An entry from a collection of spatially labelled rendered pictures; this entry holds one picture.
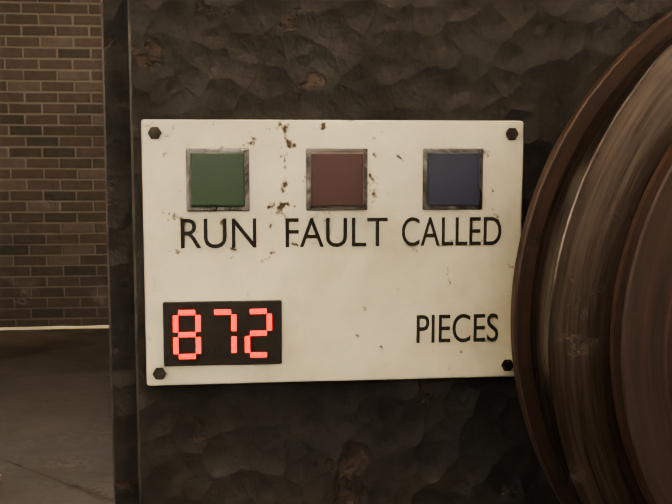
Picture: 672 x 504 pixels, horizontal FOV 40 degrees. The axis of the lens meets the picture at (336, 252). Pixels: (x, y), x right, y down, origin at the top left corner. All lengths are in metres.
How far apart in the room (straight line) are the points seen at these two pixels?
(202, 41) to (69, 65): 6.08
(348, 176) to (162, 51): 0.15
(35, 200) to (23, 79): 0.83
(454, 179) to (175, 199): 0.19
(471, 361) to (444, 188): 0.12
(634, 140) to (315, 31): 0.24
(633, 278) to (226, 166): 0.27
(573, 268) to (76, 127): 6.24
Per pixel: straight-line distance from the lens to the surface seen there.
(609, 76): 0.60
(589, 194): 0.53
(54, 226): 6.73
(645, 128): 0.54
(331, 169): 0.62
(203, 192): 0.62
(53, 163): 6.71
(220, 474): 0.68
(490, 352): 0.66
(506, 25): 0.68
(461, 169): 0.64
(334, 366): 0.64
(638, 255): 0.52
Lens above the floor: 1.22
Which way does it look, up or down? 6 degrees down
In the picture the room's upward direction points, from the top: straight up
